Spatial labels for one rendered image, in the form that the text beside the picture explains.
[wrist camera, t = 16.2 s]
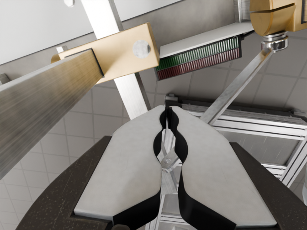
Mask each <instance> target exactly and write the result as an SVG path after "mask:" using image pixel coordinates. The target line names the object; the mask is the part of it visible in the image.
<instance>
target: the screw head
mask: <svg viewBox="0 0 307 230"><path fill-rule="evenodd" d="M132 50H133V53H134V55H135V56H136V57H138V58H141V59H142V58H146V57H147V56H148V55H149V54H150V45H149V43H148V42H147V41H145V40H138V41H136V42H135V43H134V45H133V47H132Z"/></svg>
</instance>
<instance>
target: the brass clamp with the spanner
mask: <svg viewBox="0 0 307 230"><path fill-rule="evenodd" d="M249 11H255V12H252V13H250V19H251V23H252V26H253V29H254V30H255V32H256V33H257V34H259V35H260V36H266V35H269V34H271V33H275V32H278V31H292V32H296V31H299V30H303V29H306V28H307V21H303V13H304V0H250V6H249Z"/></svg>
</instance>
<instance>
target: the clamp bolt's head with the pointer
mask: <svg viewBox="0 0 307 230"><path fill-rule="evenodd" d="M287 32H288V31H278V32H275V33H271V34H269V35H266V36H261V37H262V38H263V39H264V41H266V42H270V41H276V40H280V39H282V38H284V37H286V33H287ZM282 50H284V49H282ZM279 51H281V50H279ZM274 52H278V51H274Z"/></svg>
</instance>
